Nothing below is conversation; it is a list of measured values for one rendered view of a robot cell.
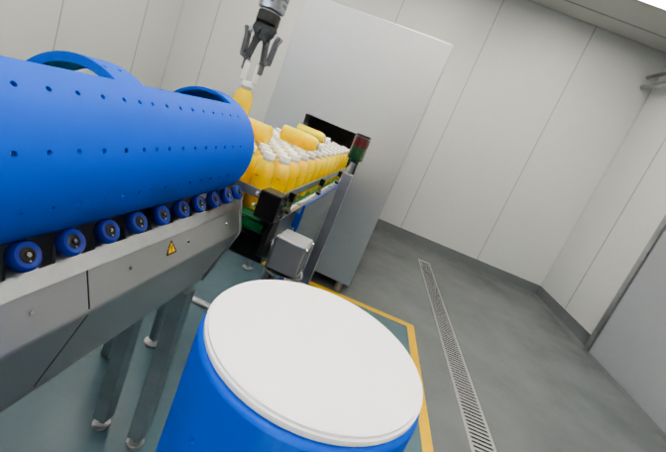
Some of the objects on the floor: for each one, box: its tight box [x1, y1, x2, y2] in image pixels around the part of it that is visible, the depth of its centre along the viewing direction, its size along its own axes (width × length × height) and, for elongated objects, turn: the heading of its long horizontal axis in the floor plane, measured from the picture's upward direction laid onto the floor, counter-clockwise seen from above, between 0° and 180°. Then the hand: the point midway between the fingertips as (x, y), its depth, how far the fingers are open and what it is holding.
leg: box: [126, 286, 195, 450], centre depth 126 cm, size 6×6×63 cm
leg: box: [92, 317, 144, 431], centre depth 127 cm, size 6×6×63 cm
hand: (251, 72), depth 129 cm, fingers closed on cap, 4 cm apart
